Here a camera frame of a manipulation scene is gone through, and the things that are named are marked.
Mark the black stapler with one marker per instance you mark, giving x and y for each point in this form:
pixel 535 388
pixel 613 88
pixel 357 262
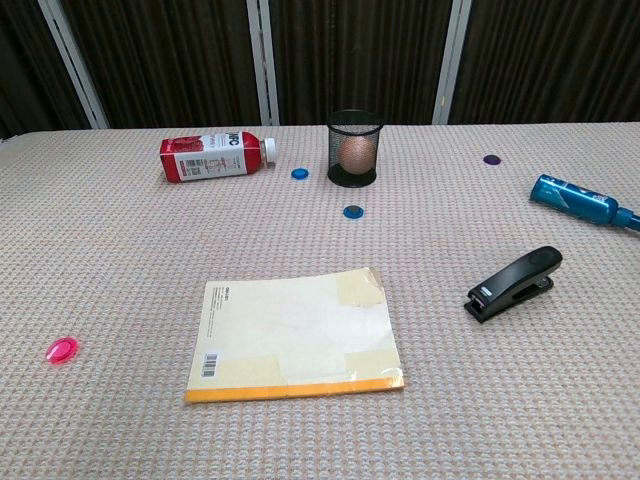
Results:
pixel 520 272

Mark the blue round magnet dark centre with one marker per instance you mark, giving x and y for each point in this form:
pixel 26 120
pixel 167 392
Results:
pixel 353 211

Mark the black mesh pen holder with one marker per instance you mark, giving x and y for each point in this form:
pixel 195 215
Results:
pixel 341 178

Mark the plain blue round magnet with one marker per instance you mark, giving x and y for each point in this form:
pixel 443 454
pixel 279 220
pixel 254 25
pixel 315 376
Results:
pixel 300 173

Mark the pinkish orange ball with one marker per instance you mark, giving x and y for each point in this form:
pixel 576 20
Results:
pixel 356 155

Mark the cream notebook orange spine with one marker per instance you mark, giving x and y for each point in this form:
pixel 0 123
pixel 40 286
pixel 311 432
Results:
pixel 290 340

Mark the red juice bottle white cap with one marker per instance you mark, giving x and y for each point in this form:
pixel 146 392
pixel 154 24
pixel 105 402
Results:
pixel 215 157

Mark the purple round magnet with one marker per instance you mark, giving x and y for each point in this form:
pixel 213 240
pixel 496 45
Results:
pixel 492 159

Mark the beige woven tablecloth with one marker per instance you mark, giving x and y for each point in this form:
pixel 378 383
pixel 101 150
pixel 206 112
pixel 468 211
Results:
pixel 125 250

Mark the blue spray bottle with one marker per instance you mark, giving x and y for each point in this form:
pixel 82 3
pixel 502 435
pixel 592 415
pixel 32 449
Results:
pixel 570 197

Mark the pink round magnet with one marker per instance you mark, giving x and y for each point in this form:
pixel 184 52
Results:
pixel 62 350

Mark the white metal partition post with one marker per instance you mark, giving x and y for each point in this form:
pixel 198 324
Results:
pixel 75 65
pixel 452 60
pixel 267 65

